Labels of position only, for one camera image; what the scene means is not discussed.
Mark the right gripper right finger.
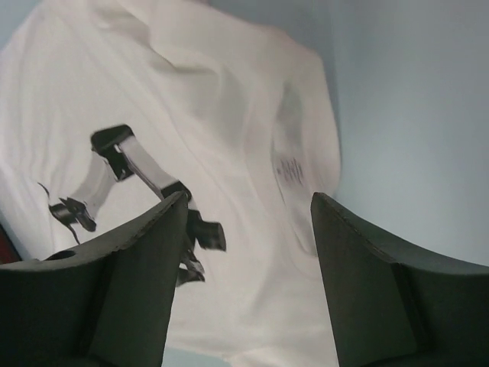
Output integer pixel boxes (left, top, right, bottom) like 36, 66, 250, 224
311, 193, 488, 366

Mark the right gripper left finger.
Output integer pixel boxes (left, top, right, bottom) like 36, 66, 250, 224
1, 193, 187, 366

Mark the white printed t shirt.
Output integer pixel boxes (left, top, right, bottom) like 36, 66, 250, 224
1, 1, 340, 366

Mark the red t shirt in basket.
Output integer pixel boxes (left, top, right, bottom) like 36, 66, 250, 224
0, 226, 22, 265

